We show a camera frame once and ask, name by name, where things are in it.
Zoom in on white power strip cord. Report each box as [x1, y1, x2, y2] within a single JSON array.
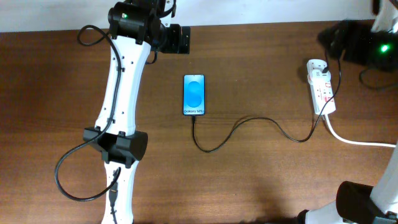
[[323, 114, 397, 149]]

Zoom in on blue smartphone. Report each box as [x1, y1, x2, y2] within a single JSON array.
[[183, 74, 205, 116]]

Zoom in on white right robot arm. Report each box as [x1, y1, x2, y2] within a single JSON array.
[[293, 114, 397, 224]]

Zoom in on black charger cable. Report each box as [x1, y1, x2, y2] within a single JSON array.
[[191, 51, 342, 154]]

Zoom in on white charger adapter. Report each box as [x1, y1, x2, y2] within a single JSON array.
[[307, 59, 331, 85]]

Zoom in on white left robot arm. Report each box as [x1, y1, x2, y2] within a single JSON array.
[[83, 0, 190, 223]]

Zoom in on white power strip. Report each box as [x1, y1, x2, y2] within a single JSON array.
[[309, 81, 336, 115]]

